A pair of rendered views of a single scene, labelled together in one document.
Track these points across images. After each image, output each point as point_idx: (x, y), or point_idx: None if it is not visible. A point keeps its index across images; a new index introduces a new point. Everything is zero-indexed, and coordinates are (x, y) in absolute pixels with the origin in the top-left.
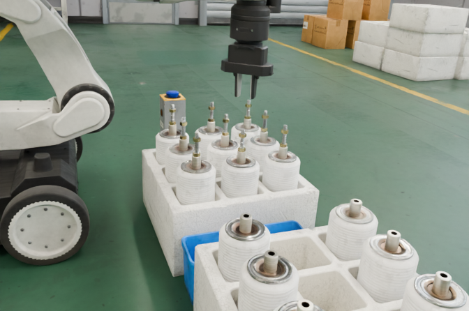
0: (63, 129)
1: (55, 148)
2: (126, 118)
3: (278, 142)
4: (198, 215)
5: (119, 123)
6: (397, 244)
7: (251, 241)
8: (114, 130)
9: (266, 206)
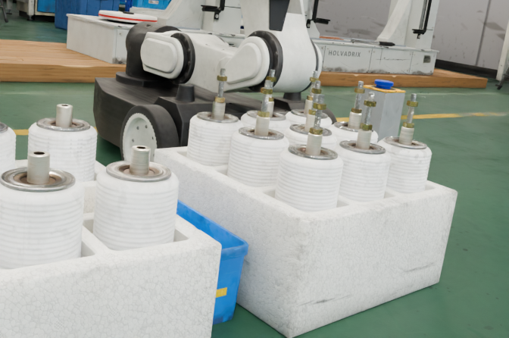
0: (228, 73)
1: (248, 109)
2: (499, 185)
3: (376, 156)
4: (171, 167)
5: (476, 183)
6: (29, 169)
7: (37, 126)
8: (451, 182)
9: (235, 202)
